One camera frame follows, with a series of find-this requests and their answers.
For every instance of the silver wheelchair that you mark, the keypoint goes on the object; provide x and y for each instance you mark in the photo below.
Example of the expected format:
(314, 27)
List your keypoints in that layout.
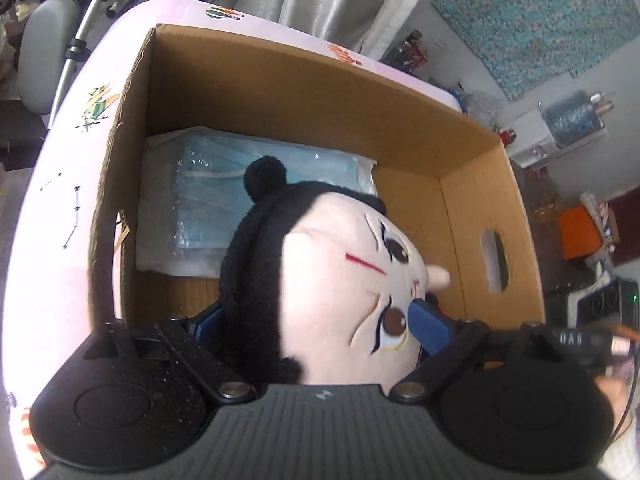
(50, 55)

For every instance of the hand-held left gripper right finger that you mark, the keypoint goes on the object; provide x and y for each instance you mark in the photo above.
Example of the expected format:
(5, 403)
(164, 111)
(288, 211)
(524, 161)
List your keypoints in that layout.
(430, 327)

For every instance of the teal floral wall cloth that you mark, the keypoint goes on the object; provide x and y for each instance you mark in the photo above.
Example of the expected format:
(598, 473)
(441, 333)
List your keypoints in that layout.
(540, 20)

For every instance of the person's right hand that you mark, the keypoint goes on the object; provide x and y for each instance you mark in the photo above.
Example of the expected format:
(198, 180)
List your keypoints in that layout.
(617, 400)

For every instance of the pack of blue face masks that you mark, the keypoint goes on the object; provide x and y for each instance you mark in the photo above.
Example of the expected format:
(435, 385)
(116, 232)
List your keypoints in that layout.
(190, 195)

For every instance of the red packet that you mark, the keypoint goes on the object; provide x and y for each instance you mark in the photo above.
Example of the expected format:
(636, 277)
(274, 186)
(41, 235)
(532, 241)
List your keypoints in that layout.
(416, 56)

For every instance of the grey curtain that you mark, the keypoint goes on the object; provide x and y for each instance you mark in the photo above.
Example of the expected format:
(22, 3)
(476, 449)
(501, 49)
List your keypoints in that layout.
(340, 0)

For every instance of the orange stool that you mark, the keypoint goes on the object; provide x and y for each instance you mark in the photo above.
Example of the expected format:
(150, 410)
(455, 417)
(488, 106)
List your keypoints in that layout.
(580, 232)

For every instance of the black-haired plush doll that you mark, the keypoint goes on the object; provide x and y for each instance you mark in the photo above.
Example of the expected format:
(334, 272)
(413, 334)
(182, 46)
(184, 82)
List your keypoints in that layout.
(325, 285)

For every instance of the brown cardboard box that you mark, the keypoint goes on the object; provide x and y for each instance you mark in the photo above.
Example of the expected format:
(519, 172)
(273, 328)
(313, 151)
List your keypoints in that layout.
(300, 110)

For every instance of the clear plastic bag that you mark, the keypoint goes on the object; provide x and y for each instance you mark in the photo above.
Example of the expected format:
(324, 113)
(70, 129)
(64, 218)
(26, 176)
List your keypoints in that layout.
(482, 107)

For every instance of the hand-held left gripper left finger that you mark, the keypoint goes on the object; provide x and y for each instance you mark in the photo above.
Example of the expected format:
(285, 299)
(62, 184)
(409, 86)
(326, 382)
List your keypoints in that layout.
(207, 322)

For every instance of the white water dispenser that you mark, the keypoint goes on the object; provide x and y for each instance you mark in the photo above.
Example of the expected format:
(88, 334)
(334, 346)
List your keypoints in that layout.
(530, 135)

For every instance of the dark glass bottle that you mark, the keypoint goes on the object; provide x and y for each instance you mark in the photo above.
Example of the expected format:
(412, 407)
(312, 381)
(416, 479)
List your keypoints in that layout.
(412, 39)

